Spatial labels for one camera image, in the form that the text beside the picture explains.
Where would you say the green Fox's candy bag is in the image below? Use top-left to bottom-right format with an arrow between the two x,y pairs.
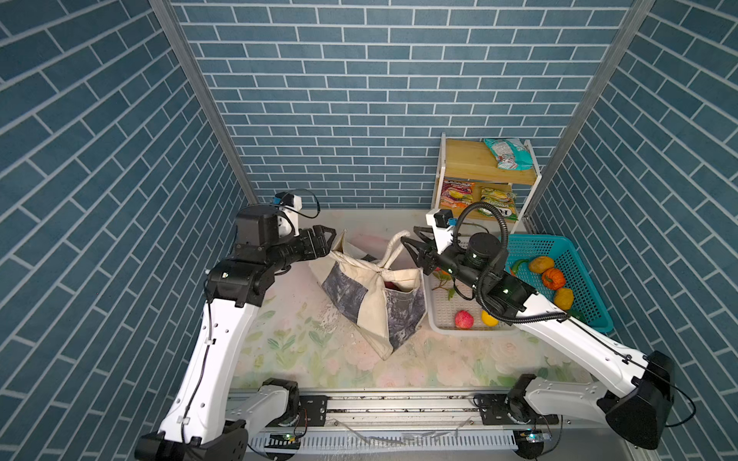
480,186 -> 518,222

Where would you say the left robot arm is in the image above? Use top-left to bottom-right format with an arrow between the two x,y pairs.
135,190 -> 336,460

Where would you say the green leaf twig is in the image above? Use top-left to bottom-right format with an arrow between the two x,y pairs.
432,269 -> 455,300

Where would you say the aluminium rail base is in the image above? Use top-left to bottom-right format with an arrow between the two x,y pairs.
149,387 -> 658,461

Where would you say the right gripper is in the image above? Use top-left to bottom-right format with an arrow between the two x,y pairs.
402,225 -> 486,294

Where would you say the white plastic basket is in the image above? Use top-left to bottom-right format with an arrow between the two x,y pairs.
423,275 -> 517,337

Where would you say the beige canvas grocery bag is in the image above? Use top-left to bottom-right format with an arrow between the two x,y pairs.
309,230 -> 427,360

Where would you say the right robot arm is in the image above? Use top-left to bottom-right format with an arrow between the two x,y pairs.
401,227 -> 675,449

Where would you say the yellow mango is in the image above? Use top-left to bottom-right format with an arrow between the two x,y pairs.
528,255 -> 555,274

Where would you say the teal plastic basket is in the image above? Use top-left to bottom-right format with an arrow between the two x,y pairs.
507,234 -> 614,334

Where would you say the red apple bottom left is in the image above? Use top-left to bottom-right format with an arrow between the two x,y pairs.
455,310 -> 475,330

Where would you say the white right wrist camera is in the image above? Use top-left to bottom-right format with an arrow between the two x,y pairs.
426,209 -> 457,255

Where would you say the teal snack bag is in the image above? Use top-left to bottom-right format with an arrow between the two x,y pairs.
482,138 -> 534,171

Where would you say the yellow lemon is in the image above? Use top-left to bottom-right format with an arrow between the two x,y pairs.
480,311 -> 500,328

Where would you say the orange pumpkin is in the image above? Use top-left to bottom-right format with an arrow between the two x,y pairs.
541,267 -> 566,291

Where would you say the red yellow snack bag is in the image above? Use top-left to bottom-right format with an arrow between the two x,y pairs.
439,181 -> 474,209

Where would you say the yellow bell pepper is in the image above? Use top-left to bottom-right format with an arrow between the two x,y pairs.
553,287 -> 575,311

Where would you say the white wooden shelf rack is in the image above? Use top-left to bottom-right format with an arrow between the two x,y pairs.
430,133 -> 542,234

